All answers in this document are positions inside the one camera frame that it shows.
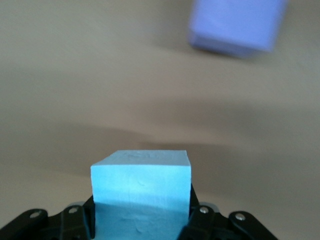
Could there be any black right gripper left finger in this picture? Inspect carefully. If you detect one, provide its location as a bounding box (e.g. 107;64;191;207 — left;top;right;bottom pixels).
0;194;97;240

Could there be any light blue foam block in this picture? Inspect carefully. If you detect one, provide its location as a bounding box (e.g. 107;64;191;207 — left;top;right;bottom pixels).
90;149;193;240

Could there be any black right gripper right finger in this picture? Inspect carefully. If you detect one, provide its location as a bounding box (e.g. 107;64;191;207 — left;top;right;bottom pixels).
178;184;278;240

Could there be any purple foam block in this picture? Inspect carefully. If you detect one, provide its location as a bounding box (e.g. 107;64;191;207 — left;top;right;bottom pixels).
187;0;288;60

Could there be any brown paper table cover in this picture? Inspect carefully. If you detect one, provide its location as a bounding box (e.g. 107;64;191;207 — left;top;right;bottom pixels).
0;0;320;240

